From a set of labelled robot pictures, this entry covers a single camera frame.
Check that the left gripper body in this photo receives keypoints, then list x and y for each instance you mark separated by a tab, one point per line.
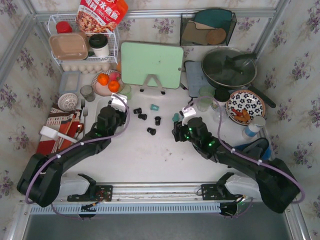
122	116

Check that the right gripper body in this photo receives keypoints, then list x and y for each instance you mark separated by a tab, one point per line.
177	130

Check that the white storage basket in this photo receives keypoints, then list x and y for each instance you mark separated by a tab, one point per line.
102	102

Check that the blue grey cloth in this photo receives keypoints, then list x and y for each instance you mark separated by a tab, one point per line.
259	148

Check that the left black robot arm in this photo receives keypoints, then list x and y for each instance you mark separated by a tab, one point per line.
41	179

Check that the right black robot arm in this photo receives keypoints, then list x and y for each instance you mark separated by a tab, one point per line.
276	185

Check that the teal coffee capsule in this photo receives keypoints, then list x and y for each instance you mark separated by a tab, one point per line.
176	117
154	107

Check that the black coffee capsule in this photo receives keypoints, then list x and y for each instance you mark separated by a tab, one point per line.
137	110
157	120
142	116
151	131

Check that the green glass cup left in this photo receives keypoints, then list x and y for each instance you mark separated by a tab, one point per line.
126	91

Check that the green glass cup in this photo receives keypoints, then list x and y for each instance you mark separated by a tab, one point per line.
205	99
126	91

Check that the orange tangerine right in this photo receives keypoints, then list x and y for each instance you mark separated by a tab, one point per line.
114	86

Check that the orange tangerine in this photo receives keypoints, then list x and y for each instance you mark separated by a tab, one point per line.
103	79
114	86

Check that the pink fruit plate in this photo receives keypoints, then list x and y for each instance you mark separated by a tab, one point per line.
103	90

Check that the orange tangerine left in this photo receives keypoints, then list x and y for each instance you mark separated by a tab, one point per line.
103	79

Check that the silver fork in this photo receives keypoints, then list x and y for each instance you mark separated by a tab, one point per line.
85	114

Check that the dark fork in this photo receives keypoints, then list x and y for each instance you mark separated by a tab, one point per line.
82	106

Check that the grey glass cup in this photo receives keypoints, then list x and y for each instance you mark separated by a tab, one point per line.
88	93

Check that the green glass cup right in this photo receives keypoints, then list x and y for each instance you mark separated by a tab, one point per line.
205	99

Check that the metal cutting board stand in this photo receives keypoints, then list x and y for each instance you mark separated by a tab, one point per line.
152	81

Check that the egg carton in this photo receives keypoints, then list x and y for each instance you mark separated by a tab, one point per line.
86	68

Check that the clear plastic bottle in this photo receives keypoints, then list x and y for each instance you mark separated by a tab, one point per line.
220	114

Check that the white lattice bowl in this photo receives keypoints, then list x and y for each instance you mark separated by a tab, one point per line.
67	102

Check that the green cutting board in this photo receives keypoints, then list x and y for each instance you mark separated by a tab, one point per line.
139	60

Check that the clear blue-rimmed container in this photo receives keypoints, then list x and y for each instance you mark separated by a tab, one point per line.
70	81

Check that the black lidded jar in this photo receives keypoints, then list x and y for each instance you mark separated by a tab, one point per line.
221	97

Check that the white cup black lid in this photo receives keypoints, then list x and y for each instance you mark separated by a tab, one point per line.
99	43

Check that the floral patterned plate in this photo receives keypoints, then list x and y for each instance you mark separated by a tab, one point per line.
243	106

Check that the white spatula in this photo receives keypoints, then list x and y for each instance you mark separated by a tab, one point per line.
54	134

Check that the beige food container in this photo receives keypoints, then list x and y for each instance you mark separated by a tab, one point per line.
72	46

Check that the black frying pan with lid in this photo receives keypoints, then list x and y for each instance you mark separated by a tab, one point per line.
232	69

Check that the white salt bottle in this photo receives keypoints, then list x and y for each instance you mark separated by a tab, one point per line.
251	130

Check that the red snack bag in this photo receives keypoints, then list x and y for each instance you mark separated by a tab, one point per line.
100	16

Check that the red lidded jar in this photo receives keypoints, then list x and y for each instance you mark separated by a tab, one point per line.
63	27

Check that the cork round coaster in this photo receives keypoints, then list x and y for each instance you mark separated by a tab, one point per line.
216	36

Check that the black mesh organizer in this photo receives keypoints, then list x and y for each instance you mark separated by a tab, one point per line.
194	34

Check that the white wire rack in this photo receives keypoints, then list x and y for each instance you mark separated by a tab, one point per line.
113	38

